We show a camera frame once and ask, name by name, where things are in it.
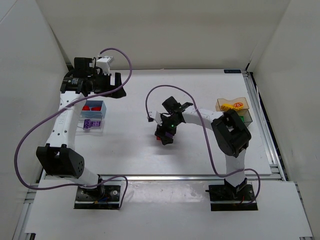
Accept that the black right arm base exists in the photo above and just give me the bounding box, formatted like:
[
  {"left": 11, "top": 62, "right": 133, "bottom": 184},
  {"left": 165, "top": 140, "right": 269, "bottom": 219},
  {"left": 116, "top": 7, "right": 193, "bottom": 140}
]
[{"left": 205, "top": 184, "right": 258, "bottom": 212}]

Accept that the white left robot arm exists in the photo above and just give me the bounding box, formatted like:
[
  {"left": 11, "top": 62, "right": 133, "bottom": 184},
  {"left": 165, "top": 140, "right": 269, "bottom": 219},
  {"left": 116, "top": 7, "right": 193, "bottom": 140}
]
[{"left": 36, "top": 56, "right": 122, "bottom": 198}]

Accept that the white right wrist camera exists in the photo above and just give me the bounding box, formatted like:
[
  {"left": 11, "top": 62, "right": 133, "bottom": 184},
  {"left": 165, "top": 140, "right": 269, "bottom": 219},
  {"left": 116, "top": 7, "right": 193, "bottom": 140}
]
[{"left": 147, "top": 111, "right": 163, "bottom": 126}]

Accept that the red green rounded lego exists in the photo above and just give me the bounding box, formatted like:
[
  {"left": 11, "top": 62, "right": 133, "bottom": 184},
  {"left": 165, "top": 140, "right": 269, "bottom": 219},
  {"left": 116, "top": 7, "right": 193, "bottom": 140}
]
[{"left": 90, "top": 106, "right": 102, "bottom": 112}]

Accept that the grey translucent container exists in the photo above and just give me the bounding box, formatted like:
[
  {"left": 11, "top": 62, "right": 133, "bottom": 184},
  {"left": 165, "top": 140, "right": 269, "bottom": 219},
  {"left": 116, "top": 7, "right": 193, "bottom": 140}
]
[{"left": 237, "top": 109, "right": 253, "bottom": 127}]

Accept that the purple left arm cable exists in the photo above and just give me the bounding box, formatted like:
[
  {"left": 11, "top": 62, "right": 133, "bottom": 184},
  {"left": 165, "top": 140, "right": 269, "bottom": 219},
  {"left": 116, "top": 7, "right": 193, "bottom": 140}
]
[{"left": 14, "top": 47, "right": 133, "bottom": 210}]

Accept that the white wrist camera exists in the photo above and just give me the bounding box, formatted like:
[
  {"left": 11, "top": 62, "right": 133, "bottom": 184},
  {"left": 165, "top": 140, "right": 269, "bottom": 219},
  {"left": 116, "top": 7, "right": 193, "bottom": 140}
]
[
  {"left": 147, "top": 111, "right": 163, "bottom": 126},
  {"left": 95, "top": 56, "right": 114, "bottom": 75}
]

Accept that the red rounded lego brick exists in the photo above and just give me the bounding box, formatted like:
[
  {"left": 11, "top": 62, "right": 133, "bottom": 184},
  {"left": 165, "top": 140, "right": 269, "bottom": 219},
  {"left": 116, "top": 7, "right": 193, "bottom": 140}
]
[{"left": 82, "top": 105, "right": 91, "bottom": 111}]

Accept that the yellow orange printed lego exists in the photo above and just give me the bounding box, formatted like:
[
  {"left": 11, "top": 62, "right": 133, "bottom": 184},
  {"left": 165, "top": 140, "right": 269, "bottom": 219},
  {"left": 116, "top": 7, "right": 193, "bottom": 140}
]
[{"left": 233, "top": 102, "right": 244, "bottom": 111}]

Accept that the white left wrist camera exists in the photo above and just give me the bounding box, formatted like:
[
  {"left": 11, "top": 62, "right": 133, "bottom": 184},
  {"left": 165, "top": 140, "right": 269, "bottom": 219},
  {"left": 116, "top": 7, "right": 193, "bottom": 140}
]
[{"left": 95, "top": 56, "right": 114, "bottom": 75}]

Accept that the purple lego in container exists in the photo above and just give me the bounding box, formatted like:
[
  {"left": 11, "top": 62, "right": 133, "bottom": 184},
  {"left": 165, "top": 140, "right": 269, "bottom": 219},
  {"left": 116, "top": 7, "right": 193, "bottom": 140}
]
[{"left": 91, "top": 120, "right": 102, "bottom": 128}]

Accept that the purple half-round lego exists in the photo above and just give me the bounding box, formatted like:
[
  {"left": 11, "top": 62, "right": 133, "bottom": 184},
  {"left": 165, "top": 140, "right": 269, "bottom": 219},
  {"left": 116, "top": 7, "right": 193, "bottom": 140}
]
[{"left": 166, "top": 133, "right": 173, "bottom": 139}]

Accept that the clear plastic container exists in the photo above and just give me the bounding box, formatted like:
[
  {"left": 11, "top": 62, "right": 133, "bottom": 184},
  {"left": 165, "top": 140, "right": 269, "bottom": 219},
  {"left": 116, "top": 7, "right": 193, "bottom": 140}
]
[{"left": 76, "top": 117, "right": 105, "bottom": 135}]

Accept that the blue label sticker right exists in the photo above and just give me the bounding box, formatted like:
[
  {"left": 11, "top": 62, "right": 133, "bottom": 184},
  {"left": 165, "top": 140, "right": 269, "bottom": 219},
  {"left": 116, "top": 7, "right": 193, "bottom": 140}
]
[{"left": 223, "top": 69, "right": 242, "bottom": 74}]

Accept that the blue plastic container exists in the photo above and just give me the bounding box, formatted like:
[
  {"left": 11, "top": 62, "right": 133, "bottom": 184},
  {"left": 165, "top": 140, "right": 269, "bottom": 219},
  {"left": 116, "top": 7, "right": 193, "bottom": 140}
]
[{"left": 80, "top": 100, "right": 107, "bottom": 119}]

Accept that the orange translucent container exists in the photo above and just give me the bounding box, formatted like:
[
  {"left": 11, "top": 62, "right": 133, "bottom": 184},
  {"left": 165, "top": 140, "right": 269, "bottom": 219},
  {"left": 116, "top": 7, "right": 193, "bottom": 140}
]
[{"left": 215, "top": 97, "right": 250, "bottom": 112}]

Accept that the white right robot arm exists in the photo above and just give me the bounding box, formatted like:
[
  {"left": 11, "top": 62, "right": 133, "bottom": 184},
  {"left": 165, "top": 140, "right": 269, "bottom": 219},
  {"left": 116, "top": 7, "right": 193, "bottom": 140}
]
[{"left": 148, "top": 96, "right": 252, "bottom": 197}]

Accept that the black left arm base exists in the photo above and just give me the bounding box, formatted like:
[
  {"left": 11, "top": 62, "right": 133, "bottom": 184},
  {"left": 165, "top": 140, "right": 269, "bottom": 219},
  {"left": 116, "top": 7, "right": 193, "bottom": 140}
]
[{"left": 74, "top": 183, "right": 121, "bottom": 210}]

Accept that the yellow black striped lego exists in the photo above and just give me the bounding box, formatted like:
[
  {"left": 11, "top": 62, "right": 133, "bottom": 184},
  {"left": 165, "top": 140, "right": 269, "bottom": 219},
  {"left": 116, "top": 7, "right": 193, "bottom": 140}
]
[{"left": 220, "top": 103, "right": 234, "bottom": 111}]

